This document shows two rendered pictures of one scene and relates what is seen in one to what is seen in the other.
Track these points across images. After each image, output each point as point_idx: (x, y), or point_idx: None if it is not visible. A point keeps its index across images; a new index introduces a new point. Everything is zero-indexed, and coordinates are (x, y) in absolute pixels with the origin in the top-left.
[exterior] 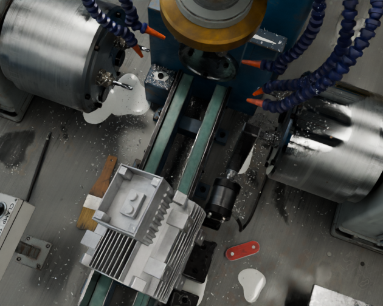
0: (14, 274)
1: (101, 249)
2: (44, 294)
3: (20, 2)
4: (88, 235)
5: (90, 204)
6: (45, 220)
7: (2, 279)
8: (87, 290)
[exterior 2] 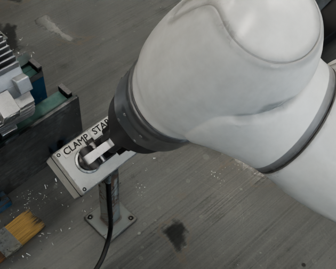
0: (143, 206)
1: None
2: (119, 171)
3: None
4: (6, 109)
5: (11, 242)
6: (78, 250)
7: (159, 206)
8: (55, 108)
